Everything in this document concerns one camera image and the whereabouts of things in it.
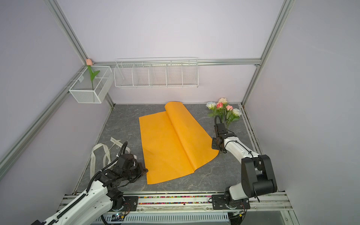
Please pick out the cream rose fake flower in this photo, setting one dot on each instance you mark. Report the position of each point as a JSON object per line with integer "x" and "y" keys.
{"x": 223, "y": 100}

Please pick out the pink tulip fake flower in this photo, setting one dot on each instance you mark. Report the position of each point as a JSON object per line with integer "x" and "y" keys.
{"x": 92, "y": 73}

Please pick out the white wire wall basket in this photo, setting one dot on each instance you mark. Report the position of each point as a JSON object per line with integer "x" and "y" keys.
{"x": 157, "y": 72}

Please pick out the aluminium front rail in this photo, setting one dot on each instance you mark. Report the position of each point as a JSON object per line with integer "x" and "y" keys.
{"x": 198, "y": 202}

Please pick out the orange wrapping paper sheet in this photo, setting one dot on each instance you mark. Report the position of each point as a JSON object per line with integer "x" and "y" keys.
{"x": 174, "y": 144}

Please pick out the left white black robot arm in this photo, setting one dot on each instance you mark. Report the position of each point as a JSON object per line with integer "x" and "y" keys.
{"x": 101, "y": 195}

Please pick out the dark pink rose fake flower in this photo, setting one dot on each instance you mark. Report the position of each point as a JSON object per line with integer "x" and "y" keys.
{"x": 220, "y": 111}

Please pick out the white mesh corner basket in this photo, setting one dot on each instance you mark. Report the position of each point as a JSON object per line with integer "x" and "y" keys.
{"x": 82, "y": 91}

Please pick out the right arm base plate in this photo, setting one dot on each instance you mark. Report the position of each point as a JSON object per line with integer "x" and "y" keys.
{"x": 221, "y": 202}

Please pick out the white ribbon strip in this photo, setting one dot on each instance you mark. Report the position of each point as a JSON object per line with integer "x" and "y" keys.
{"x": 107, "y": 157}

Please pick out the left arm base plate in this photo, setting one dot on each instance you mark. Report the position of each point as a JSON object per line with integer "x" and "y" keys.
{"x": 125, "y": 204}

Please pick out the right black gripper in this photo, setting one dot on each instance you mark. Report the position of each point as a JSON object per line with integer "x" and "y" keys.
{"x": 213, "y": 146}

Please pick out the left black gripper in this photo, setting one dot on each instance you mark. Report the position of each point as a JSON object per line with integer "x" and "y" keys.
{"x": 140, "y": 169}

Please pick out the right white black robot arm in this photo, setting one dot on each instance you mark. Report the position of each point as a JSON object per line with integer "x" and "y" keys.
{"x": 257, "y": 175}

